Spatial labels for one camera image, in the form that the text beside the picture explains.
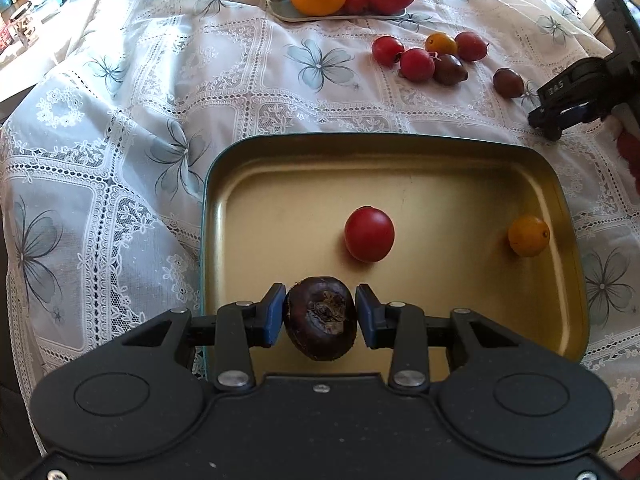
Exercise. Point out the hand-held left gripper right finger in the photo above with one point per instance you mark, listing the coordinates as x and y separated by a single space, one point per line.
365 318

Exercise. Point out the yellow cherry tomato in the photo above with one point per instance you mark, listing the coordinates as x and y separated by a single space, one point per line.
441 43
528 236

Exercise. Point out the white lace flowered tablecloth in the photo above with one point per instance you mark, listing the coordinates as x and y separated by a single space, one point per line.
150 110

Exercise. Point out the dark brown water chestnut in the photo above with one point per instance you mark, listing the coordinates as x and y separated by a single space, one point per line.
450 69
321 319
508 82

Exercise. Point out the person's right forearm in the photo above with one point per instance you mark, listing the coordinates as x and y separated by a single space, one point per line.
630 152

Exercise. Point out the gold metal tray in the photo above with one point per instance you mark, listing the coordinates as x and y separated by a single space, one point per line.
280 210

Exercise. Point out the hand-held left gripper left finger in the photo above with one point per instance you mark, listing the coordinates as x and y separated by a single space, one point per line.
274 316

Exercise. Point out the red cherry tomato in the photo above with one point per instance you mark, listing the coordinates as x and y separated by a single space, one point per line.
471 46
387 51
356 3
416 65
369 234

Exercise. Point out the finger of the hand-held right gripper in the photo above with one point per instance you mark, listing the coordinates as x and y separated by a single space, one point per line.
570 80
560 117

